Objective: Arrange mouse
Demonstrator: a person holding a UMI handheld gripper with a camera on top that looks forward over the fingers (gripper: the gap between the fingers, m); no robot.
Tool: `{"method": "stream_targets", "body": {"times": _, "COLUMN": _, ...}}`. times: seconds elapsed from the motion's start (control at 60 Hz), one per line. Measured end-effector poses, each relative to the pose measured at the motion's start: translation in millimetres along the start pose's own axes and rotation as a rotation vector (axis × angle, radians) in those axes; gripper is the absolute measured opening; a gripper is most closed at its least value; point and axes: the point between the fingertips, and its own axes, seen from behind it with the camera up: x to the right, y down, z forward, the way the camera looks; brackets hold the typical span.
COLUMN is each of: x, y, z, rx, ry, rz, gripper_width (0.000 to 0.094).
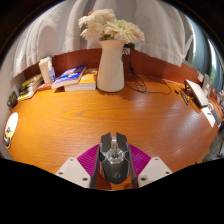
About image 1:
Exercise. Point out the red flat book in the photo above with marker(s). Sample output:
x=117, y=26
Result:
x=46, y=86

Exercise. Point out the white curtain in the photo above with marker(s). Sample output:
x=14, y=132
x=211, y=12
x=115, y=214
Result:
x=66, y=30

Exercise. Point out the white yellow spine book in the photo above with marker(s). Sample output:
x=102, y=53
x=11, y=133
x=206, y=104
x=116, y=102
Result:
x=28, y=95

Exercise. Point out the white round mouse pad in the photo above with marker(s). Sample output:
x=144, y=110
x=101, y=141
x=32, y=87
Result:
x=11, y=125

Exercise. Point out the white tissue container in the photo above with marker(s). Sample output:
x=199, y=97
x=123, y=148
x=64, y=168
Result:
x=44, y=68

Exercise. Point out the clear spray bottle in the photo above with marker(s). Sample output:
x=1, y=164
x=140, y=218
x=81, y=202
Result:
x=51, y=76

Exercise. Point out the white ceramic vase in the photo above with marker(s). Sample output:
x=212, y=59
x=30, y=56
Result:
x=110, y=71

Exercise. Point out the black grey computer mouse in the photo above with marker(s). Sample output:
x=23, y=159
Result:
x=114, y=163

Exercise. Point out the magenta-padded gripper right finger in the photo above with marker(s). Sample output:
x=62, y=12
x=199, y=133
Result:
x=153, y=168

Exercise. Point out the yellow orange cover book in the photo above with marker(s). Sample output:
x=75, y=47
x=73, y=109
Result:
x=87, y=80

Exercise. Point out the silver laptop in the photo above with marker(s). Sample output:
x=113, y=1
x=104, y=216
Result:
x=197, y=93

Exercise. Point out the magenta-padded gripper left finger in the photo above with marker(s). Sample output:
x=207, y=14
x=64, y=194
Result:
x=74, y=168

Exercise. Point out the white paper sheet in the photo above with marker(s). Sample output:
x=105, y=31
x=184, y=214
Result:
x=208, y=116

